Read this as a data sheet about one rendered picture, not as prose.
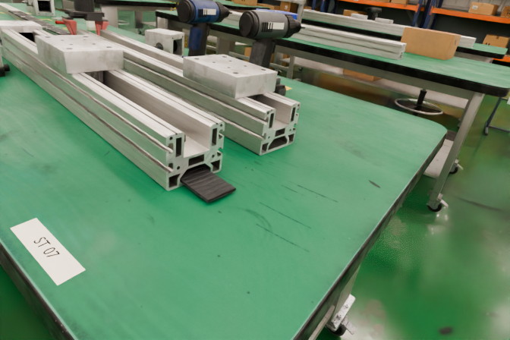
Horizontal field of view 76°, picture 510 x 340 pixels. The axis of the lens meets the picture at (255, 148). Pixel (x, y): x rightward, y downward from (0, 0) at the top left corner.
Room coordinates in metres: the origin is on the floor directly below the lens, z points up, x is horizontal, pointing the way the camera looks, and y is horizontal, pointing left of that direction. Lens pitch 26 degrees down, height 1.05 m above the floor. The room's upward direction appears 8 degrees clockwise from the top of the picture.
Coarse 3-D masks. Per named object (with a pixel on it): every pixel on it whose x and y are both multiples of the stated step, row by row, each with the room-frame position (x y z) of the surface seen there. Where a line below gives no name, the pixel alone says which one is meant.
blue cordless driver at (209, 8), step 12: (192, 0) 0.93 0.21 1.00; (204, 0) 0.98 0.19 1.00; (180, 12) 0.92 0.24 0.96; (192, 12) 0.90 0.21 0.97; (204, 12) 0.94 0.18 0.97; (216, 12) 0.98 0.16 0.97; (228, 12) 1.05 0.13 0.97; (204, 24) 0.96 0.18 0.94; (192, 36) 0.94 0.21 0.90; (204, 36) 0.96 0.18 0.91; (192, 48) 0.93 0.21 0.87; (204, 48) 0.96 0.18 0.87
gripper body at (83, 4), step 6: (78, 0) 1.08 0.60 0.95; (84, 0) 1.08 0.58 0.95; (90, 0) 1.10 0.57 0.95; (78, 6) 1.08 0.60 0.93; (84, 6) 1.08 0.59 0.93; (90, 6) 1.09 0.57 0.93; (66, 12) 1.08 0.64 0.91; (72, 12) 1.05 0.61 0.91; (78, 12) 1.06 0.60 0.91; (84, 12) 1.07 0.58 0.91; (90, 12) 1.09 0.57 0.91; (96, 12) 1.11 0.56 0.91; (102, 12) 1.13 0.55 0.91
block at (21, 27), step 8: (0, 24) 0.91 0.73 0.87; (8, 24) 0.92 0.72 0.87; (16, 24) 0.94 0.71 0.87; (24, 24) 0.95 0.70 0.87; (32, 24) 0.97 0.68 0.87; (0, 32) 0.91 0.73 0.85; (24, 32) 0.94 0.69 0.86; (32, 32) 0.95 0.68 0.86; (0, 40) 0.92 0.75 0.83; (32, 40) 0.96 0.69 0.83; (0, 48) 0.94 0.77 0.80
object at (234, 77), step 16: (192, 64) 0.64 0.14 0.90; (208, 64) 0.63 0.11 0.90; (224, 64) 0.65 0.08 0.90; (240, 64) 0.67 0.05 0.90; (208, 80) 0.61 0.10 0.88; (224, 80) 0.58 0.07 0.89; (240, 80) 0.57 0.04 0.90; (256, 80) 0.60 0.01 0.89; (272, 80) 0.64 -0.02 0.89; (240, 96) 0.57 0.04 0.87
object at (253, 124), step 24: (120, 48) 0.86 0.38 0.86; (144, 48) 0.91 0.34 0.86; (144, 72) 0.77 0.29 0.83; (168, 72) 0.71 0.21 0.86; (192, 96) 0.65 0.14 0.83; (216, 96) 0.60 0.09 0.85; (264, 96) 0.62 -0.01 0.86; (240, 120) 0.56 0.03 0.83; (264, 120) 0.53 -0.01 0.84; (288, 120) 0.58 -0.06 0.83; (240, 144) 0.56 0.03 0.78; (264, 144) 0.54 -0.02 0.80; (288, 144) 0.58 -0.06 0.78
